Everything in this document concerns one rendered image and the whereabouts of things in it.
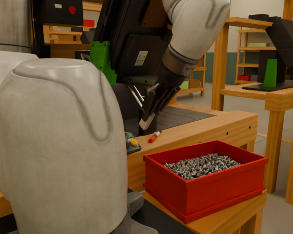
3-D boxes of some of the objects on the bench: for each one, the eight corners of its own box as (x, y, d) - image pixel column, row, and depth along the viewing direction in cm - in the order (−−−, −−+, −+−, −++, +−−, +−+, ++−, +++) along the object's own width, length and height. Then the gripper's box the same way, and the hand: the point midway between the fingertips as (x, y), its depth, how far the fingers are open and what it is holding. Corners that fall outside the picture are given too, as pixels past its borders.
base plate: (216, 118, 147) (216, 114, 146) (-10, 182, 74) (-10, 175, 74) (161, 107, 177) (161, 104, 176) (-39, 145, 104) (-40, 140, 104)
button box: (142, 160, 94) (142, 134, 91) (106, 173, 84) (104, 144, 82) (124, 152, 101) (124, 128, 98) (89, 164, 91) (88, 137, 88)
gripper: (167, 78, 67) (133, 139, 82) (199, 74, 76) (163, 131, 90) (150, 60, 71) (120, 122, 85) (182, 58, 79) (150, 115, 94)
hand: (146, 119), depth 86 cm, fingers closed
